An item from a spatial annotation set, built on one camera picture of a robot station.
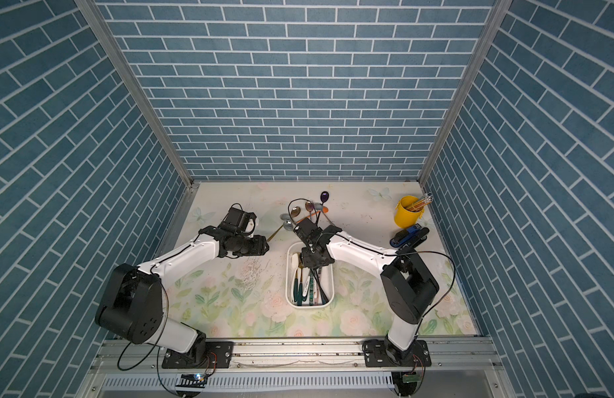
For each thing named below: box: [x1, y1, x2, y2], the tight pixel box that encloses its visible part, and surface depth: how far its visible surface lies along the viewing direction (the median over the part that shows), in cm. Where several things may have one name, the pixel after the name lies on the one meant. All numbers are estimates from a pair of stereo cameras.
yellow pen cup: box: [394, 195, 425, 229], surface depth 103 cm
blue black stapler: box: [389, 223, 430, 253], surface depth 100 cm
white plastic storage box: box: [285, 241, 336, 310], surface depth 88 cm
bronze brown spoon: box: [266, 219, 294, 243], surface depth 106 cm
